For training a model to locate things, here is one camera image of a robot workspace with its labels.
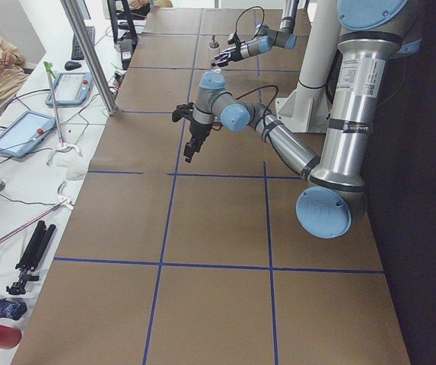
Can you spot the metal reacher pole green tip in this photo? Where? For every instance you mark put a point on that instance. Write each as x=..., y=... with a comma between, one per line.
x=63, y=146

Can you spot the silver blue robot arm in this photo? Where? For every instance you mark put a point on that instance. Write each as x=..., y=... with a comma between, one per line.
x=371, y=34
x=263, y=39

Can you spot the clear glass sauce bottle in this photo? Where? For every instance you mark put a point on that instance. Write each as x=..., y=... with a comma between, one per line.
x=213, y=50

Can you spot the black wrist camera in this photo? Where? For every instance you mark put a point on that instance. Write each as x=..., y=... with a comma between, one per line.
x=183, y=111

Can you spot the blue teach pendant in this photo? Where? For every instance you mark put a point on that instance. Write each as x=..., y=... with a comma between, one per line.
x=72, y=88
x=25, y=133

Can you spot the white crumpled cloth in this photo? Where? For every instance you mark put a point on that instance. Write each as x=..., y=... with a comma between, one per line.
x=75, y=168

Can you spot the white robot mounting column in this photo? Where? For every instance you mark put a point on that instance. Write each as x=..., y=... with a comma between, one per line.
x=306, y=109

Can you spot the black folded tripod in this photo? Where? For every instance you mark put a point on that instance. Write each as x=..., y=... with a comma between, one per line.
x=31, y=257

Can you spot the far blue teach pendant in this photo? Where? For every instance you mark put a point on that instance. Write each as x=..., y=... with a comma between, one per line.
x=72, y=88

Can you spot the pink striped reacher pole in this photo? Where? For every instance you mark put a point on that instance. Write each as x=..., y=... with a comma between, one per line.
x=64, y=201

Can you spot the aluminium frame post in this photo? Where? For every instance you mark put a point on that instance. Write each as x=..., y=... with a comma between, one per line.
x=76, y=21

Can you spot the near blue teach pendant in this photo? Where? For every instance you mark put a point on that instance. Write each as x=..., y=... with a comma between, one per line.
x=25, y=133

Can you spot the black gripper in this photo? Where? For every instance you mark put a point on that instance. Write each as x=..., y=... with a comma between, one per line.
x=199, y=130
x=233, y=52

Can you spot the black computer mouse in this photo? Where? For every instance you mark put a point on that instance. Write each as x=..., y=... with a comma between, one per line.
x=72, y=65

